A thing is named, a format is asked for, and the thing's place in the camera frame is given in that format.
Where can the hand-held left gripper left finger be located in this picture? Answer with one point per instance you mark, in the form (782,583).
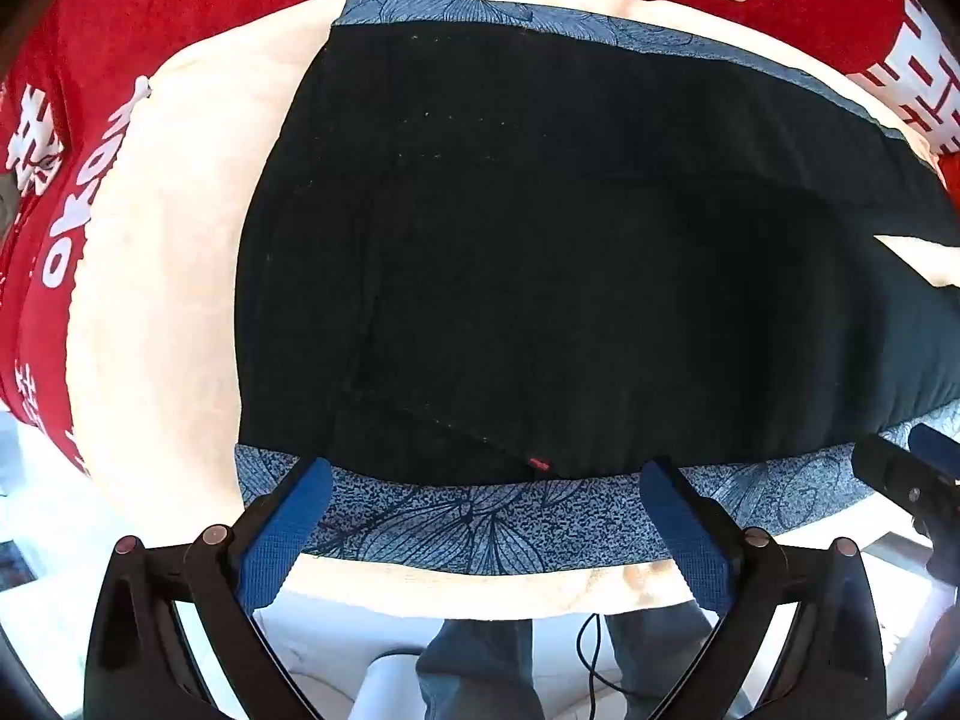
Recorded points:
(289,532)

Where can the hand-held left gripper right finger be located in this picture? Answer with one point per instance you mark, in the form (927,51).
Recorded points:
(686,536)

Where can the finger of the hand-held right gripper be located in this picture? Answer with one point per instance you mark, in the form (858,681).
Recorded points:
(896,476)
(934,446)

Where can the black pants blue patterned lining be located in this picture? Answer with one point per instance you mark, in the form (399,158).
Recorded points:
(570,270)

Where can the person's legs in grey trousers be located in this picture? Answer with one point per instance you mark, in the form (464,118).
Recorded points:
(480,667)

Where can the cream blanket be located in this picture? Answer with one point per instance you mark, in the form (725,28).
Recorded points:
(165,315)

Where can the red printed blanket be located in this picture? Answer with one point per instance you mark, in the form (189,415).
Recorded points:
(97,37)

